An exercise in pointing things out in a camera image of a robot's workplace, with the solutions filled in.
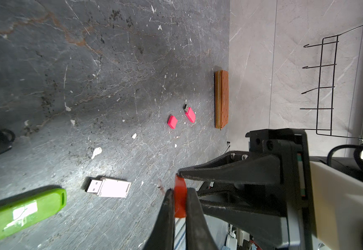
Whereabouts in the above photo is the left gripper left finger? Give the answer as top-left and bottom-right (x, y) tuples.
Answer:
(143, 189), (175, 250)

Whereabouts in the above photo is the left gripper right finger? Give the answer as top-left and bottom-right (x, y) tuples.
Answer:
(186, 188), (218, 250)

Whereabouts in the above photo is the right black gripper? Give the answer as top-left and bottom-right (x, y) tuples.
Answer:
(177, 129), (313, 250)

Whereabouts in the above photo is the red usb drive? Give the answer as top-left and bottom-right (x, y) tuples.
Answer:
(174, 175), (187, 218)

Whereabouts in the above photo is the white usb drive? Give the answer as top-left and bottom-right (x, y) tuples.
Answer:
(85, 177), (131, 198)

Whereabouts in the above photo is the pink usb drive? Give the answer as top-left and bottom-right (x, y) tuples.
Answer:
(183, 104), (196, 123)

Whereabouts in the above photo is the pink usb cap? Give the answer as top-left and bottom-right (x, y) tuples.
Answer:
(168, 115), (178, 129)

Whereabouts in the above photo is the green usb drive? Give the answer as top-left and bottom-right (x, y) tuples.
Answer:
(0, 188), (67, 240)

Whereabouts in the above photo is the brown leather wallet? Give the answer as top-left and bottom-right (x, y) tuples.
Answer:
(214, 70), (229, 130)

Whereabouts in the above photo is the black wire hook rack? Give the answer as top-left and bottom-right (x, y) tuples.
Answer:
(302, 24), (363, 140)

